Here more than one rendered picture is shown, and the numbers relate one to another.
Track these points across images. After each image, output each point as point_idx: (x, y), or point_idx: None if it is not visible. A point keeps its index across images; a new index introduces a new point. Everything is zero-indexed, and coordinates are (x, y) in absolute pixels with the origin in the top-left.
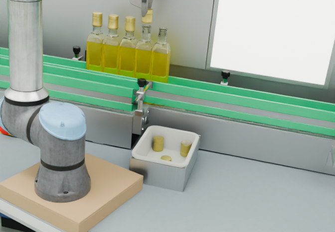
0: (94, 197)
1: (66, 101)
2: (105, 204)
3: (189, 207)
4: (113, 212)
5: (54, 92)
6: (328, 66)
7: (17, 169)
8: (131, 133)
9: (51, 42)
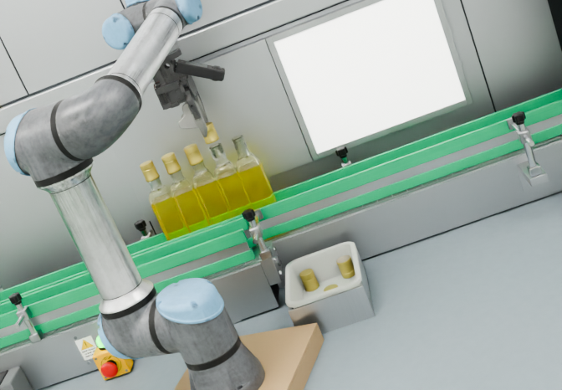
0: (275, 376)
1: None
2: (293, 375)
3: (393, 327)
4: (308, 382)
5: None
6: (457, 74)
7: None
8: (268, 285)
9: None
